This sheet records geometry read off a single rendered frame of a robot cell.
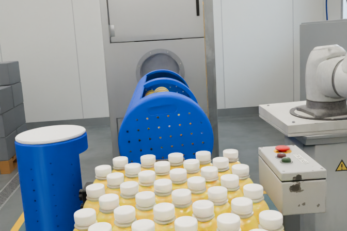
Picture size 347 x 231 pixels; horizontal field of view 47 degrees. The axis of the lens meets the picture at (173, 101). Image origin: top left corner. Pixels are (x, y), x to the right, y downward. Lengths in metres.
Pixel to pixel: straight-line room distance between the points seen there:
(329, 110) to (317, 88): 0.10
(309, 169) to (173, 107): 0.44
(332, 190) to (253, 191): 0.93
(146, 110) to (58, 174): 0.58
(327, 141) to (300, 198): 0.73
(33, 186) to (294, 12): 5.69
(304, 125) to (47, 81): 5.38
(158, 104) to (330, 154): 0.77
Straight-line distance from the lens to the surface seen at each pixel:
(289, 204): 0.93
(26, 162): 1.65
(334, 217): 1.77
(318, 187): 0.94
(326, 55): 1.66
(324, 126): 1.61
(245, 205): 0.75
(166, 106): 1.17
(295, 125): 1.57
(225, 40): 6.48
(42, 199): 1.66
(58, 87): 6.55
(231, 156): 1.04
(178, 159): 1.03
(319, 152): 1.64
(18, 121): 5.17
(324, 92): 1.66
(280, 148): 1.03
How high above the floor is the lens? 1.41
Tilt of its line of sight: 10 degrees down
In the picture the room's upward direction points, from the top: 3 degrees counter-clockwise
